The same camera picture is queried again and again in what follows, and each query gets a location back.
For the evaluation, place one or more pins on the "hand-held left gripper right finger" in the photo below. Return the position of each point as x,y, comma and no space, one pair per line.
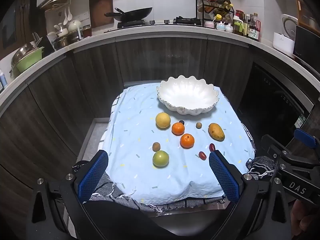
223,177

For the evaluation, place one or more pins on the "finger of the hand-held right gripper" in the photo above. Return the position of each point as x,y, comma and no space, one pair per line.
305,138
271,145

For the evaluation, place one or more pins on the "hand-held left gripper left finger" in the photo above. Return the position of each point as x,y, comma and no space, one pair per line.
93,175

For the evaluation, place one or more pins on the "red grape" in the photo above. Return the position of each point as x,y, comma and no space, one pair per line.
202,155
212,146

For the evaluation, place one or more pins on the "yellow mango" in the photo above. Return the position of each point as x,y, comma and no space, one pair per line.
216,131

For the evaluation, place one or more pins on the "orange tangerine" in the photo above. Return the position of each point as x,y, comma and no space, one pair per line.
178,128
187,140

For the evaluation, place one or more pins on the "green apple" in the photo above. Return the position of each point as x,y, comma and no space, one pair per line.
160,158

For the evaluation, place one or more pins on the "large yellow citrus fruit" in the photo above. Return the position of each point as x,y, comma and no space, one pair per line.
163,120

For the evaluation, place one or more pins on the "white scalloped ceramic bowl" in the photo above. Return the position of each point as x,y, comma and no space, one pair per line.
187,95

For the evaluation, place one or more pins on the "person's right hand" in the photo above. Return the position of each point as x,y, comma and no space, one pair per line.
305,222

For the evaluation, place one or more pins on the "black white striped cloth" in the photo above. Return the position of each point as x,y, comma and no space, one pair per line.
261,166

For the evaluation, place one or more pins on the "black built-in dishwasher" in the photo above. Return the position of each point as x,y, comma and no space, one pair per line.
270,97

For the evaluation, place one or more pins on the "light blue patterned cloth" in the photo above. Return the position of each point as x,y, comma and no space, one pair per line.
140,130

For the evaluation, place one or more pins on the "black microwave oven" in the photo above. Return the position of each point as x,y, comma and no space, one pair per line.
306,43

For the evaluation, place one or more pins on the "white rice cooker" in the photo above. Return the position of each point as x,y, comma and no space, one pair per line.
287,40

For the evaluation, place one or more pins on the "dark sauce bottle red label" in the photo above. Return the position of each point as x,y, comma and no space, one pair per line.
253,30

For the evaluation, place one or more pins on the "green capped oil bottle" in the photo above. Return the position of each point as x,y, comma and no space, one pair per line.
238,26

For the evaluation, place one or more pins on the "white condiment jar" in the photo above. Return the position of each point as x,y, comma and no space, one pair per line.
221,26

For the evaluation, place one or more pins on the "dark wood kitchen cabinets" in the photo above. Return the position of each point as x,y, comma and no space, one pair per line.
155,60

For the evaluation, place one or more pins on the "green plastic basin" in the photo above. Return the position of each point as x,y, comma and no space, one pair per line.
30,58

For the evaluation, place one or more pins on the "blue bottle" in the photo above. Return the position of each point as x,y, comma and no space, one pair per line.
2,78

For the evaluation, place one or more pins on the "steel cooking pot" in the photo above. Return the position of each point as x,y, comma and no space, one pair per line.
61,42

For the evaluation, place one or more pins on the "steel mixing bowl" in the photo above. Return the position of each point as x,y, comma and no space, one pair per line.
20,55

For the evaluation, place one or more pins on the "black spice rack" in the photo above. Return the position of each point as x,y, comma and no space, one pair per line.
215,7

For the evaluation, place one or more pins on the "white teapot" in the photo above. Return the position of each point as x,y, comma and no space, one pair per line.
75,26

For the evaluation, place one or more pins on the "white hanging spoons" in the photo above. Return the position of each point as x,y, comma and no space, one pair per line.
67,16

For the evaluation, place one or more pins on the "black gas stove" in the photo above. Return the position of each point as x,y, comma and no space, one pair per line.
160,23

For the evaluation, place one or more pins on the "wooden cutting board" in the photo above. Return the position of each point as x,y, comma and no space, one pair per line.
101,10

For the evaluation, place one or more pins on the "black wok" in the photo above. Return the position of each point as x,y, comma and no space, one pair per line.
132,13

